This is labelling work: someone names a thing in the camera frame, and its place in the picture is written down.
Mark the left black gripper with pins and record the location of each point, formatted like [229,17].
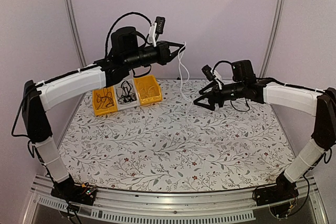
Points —
[164,54]

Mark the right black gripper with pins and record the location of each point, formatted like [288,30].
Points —
[216,94]

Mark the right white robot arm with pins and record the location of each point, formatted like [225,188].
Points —
[320,104]

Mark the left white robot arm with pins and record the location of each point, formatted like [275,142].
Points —
[125,49]

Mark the right yellow plastic bin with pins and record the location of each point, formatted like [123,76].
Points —
[148,90]

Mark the yellow plastic bin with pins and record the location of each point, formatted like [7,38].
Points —
[148,90]
[104,101]

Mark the white translucent plastic bin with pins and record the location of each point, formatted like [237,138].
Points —
[126,94]

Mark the left yellow plastic bin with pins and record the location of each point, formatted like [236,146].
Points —
[104,101]

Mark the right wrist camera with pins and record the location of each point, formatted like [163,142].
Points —
[212,76]

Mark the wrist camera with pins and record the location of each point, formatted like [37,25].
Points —
[155,30]
[212,76]

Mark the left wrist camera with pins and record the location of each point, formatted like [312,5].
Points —
[155,30]

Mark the front aluminium rail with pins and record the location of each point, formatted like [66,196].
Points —
[121,206]

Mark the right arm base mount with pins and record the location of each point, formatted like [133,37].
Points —
[283,190]

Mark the right aluminium frame post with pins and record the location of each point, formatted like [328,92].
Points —
[279,6]

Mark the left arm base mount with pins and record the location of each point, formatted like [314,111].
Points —
[71,191]

